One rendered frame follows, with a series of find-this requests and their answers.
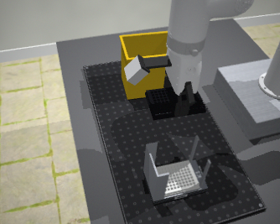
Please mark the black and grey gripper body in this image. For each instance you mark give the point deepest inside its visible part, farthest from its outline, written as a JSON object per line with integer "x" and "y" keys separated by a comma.
{"x": 184, "y": 68}

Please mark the yellow open-top bin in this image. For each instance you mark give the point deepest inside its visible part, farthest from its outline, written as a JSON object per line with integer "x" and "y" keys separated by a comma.
{"x": 146, "y": 45}

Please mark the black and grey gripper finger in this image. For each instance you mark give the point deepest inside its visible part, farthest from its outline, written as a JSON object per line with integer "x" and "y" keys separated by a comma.
{"x": 166, "y": 81}
{"x": 182, "y": 107}

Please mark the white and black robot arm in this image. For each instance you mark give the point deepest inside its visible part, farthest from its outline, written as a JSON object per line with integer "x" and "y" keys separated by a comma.
{"x": 188, "y": 25}

